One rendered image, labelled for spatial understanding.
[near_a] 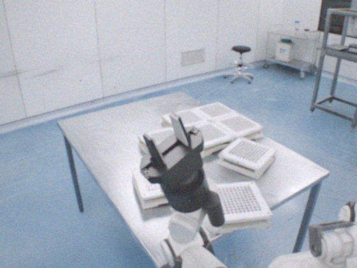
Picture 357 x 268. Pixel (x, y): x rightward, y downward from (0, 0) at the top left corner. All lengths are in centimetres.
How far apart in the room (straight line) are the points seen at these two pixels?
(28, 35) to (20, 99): 86
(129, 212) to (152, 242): 21
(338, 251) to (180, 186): 35
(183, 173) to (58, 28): 398
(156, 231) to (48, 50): 345
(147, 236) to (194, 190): 78
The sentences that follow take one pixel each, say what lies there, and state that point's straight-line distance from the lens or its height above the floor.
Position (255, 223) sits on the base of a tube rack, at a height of 88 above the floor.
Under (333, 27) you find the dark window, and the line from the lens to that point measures 678.
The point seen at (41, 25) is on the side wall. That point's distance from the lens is 435.
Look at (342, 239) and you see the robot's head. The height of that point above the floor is 135.
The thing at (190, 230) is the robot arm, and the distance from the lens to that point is 65.
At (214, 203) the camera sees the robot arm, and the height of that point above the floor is 142.
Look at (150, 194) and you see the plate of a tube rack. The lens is 140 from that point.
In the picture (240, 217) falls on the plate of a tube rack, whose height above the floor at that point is 93.
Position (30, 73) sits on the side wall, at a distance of 441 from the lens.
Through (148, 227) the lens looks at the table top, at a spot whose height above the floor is 86.
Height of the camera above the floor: 181
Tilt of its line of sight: 28 degrees down
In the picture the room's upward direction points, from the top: straight up
